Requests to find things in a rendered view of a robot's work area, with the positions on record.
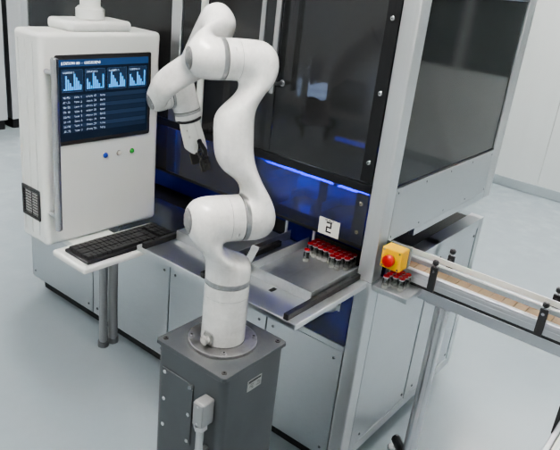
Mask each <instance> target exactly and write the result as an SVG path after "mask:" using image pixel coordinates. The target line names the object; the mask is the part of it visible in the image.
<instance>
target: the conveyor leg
mask: <svg viewBox="0 0 560 450"><path fill-rule="evenodd" d="M426 303H428V304H430V303H429V302H426ZM432 305H434V306H435V308H434V313H433V316H432V321H431V325H430V332H429V336H428V339H427V344H426V347H425V352H424V356H423V359H422V367H421V371H420V375H419V379H418V383H417V387H416V390H415V395H414V402H413V406H412V410H411V414H410V418H409V422H408V426H407V430H406V434H405V441H404V445H403V449H402V450H416V448H417V445H418V441H419V437H420V433H421V429H422V423H423V419H424V415H425V411H426V407H427V403H428V400H429V396H430V389H431V385H432V381H433V378H434V374H435V370H436V366H437V362H438V358H439V351H440V348H441V344H442V340H443V337H444V333H445V328H446V325H447V318H448V315H449V313H451V312H450V311H448V310H446V309H443V308H441V307H439V306H436V305H435V304H432Z"/></svg>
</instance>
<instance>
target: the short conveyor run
mask: <svg viewBox="0 0 560 450"><path fill-rule="evenodd" d="M450 253H451V254H450V255H449V256H448V258H447V260H445V259H443V258H440V257H437V256H436V255H433V254H429V253H426V252H423V251H422V250H419V249H416V248H414V247H413V252H412V257H411V262H410V265H409V267H408V268H405V269H404V270H403V271H405V273H411V274H412V276H411V282H410V285H413V286H415V287H418V288H421V289H422V293H421V294H420V295H419V296H417V297H418V298H420V299H422V300H424V301H426V302H429V303H431V304H435V305H436V306H439V307H441V308H443V309H446V310H448V311H450V312H452V313H456V314H458V315H461V316H463V317H465V318H467V319H469V320H471V321H475V322H478V323H479V324H481V325H484V326H486V327H488V328H491V329H494V330H496V331H498V332H501V333H503V334H506V335H508V336H509V337H512V338H515V339H518V340H520V341H522V342H524V343H526V344H529V345H531V346H535V347H537V348H539V349H541V350H543V351H546V352H548V353H551V354H553V355H556V356H558V357H560V310H559V309H560V287H557V288H556V292H557V294H556V293H554V295H553V298H552V299H550V298H548V297H545V296H542V295H539V294H536V293H534V292H531V291H529V290H526V289H524V288H521V287H517V286H515V285H512V284H510V283H507V282H504V281H503V280H500V279H496V278H493V277H490V276H489V275H486V274H483V273H481V272H478V271H475V270H472V269H469V268H466V267H464V266H462V265H459V264H457V263H455V259H456V257H455V256H454V254H456V250H455V249H450ZM416 254H417V255H416ZM418 255H419V256H418ZM420 256H421V257H420ZM423 257H424V258H423ZM425 258H426V259H425ZM427 259H429V260H427ZM430 260H431V261H430ZM432 261H433V262H432ZM441 264H443V265H441ZM444 265H445V266H444ZM453 269H454V270H453ZM456 270H457V271H456ZM460 271H461V272H460ZM465 273H466V274H465ZM467 274H469V275H467ZM470 275H471V276H470ZM472 276H473V277H472ZM474 277H476V278H477V279H476V278H474ZM482 279H483V280H485V281H483V280H482ZM486 281H487V282H486ZM489 282H490V283H492V284H490V283H489ZM493 284H495V285H493ZM498 286H499V287H498ZM505 288H506V289H505ZM508 289H509V290H511V291H509V290H508ZM512 291H513V292H512ZM515 292H516V293H518V294H516V293H515ZM519 294H520V295H519ZM526 296H527V297H526ZM528 297H529V298H528ZM531 298H532V299H531ZM533 299H535V300H537V301H535V300H533ZM538 301H539V302H538ZM541 302H542V303H541Z"/></svg>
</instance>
